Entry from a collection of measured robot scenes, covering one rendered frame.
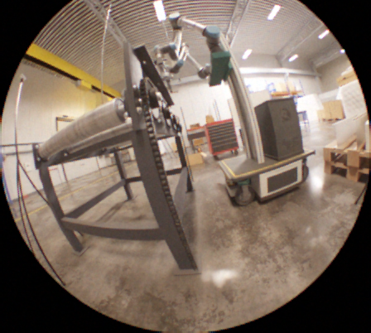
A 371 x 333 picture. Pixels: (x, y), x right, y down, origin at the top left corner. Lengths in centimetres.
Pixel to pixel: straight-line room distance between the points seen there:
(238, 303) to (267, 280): 17
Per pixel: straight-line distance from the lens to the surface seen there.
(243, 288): 71
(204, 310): 69
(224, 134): 316
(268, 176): 107
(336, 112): 837
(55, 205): 118
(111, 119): 53
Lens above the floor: 67
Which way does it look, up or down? 3 degrees down
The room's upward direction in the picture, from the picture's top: 14 degrees counter-clockwise
